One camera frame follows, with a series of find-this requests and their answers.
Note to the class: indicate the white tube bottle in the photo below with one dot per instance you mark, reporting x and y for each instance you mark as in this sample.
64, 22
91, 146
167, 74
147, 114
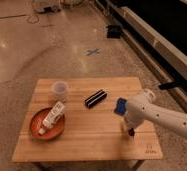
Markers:
52, 117

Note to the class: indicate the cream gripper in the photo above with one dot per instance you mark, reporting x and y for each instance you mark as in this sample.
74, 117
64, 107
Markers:
126, 126

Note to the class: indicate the black box on floor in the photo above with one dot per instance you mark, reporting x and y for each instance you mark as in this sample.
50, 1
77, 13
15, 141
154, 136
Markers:
113, 31

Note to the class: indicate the blue sponge block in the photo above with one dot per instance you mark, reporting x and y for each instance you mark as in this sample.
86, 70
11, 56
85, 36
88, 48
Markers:
120, 108

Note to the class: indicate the red round plate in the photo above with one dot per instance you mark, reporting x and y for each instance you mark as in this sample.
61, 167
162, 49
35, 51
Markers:
36, 123

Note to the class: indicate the translucent ceramic cup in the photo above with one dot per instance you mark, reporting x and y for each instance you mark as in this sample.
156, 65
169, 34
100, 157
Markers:
59, 90

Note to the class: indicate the dark red pepper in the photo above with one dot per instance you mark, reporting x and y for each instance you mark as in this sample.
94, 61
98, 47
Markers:
131, 132

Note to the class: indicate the white machine base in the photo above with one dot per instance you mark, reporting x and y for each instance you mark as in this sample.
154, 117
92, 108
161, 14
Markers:
41, 5

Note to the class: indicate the wooden folding table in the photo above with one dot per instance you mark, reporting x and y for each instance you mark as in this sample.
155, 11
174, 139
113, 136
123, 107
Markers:
91, 134

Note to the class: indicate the black white striped block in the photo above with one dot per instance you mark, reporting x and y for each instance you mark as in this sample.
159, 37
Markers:
95, 98

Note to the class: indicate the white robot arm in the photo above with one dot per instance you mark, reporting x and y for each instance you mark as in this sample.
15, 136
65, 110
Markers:
141, 107

